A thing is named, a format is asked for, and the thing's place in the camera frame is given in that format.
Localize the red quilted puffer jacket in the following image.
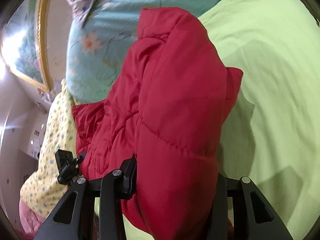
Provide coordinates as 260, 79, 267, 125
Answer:
72, 8, 243, 239

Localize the pink sleeved left forearm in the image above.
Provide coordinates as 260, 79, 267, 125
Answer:
19, 199, 45, 239

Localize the yellow cartoon print blanket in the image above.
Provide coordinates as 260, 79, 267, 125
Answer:
20, 80, 76, 218

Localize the teal floral quilt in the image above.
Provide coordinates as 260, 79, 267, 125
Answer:
66, 0, 221, 103

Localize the light green bed sheet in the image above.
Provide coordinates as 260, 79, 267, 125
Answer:
93, 0, 320, 240

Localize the gold framed wall picture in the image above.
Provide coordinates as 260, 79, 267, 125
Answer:
1, 0, 53, 92

